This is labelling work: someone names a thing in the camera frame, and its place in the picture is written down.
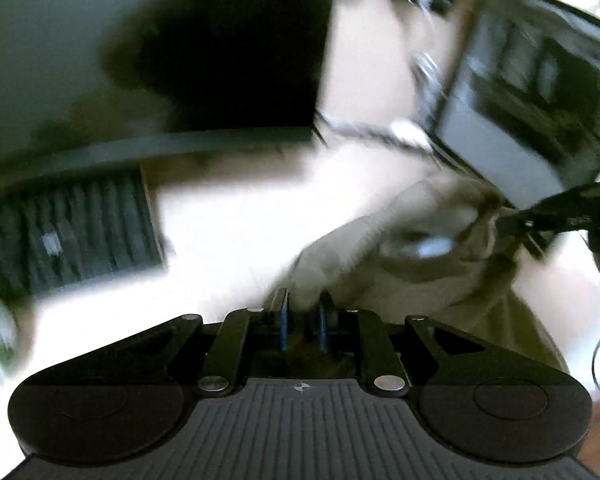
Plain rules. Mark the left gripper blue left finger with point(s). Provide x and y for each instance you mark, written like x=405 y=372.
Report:
x=230 y=346

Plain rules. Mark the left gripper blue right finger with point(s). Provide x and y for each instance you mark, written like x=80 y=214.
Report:
x=355 y=344

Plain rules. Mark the olive polka dot cardigan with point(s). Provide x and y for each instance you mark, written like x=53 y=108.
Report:
x=434 y=250

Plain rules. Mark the black monitor on right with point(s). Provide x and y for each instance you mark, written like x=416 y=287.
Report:
x=523 y=107

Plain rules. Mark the black monitor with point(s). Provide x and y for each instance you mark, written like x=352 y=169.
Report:
x=86 y=83
x=523 y=107

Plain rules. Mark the black keyboard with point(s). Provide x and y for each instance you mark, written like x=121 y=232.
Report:
x=59 y=233

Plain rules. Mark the black monitor on left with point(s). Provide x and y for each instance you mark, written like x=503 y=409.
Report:
x=86 y=83

